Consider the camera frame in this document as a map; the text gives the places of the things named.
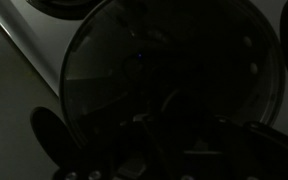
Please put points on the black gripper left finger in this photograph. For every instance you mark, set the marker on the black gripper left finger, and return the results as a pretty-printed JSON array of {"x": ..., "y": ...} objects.
[{"x": 154, "y": 146}]

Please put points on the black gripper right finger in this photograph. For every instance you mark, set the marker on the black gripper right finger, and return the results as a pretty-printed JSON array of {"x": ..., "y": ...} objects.
[{"x": 254, "y": 150}]

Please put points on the glass pot lid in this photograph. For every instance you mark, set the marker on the glass pot lid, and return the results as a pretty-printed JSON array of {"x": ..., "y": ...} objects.
[{"x": 168, "y": 57}]

